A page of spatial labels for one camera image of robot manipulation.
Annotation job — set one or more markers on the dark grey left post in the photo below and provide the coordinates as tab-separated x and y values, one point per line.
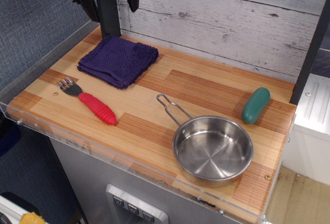
108	18

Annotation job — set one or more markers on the dark grey right post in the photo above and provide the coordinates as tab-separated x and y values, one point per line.
312	52

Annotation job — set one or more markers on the silver dispenser panel with buttons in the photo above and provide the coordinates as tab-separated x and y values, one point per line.
135	205

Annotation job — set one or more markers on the white cabinet with metal top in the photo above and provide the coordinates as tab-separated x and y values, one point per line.
307	149

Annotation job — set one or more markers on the clear acrylic table guard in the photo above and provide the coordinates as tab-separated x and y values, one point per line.
208	67

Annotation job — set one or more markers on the red handled metal fork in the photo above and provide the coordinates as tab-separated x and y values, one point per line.
100	110

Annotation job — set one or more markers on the yellow and black object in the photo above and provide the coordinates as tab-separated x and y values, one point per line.
24	217

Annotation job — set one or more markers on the dark grey post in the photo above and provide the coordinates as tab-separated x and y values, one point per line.
108	18
312	52

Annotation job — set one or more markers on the green plastic pickle toy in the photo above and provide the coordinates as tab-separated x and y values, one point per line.
255	105

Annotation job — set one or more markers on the stainless steel saucepan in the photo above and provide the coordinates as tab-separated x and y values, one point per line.
212	151

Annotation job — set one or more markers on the purple cloth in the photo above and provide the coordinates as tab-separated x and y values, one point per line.
117	61

